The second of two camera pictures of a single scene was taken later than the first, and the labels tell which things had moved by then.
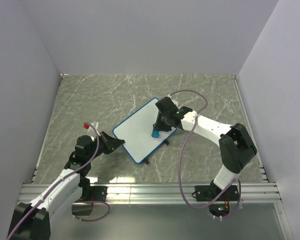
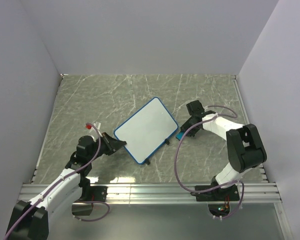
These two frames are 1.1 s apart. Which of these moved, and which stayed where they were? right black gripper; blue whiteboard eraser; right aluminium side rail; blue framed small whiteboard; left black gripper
Moved: blue whiteboard eraser; right black gripper
Stayed: right aluminium side rail; left black gripper; blue framed small whiteboard
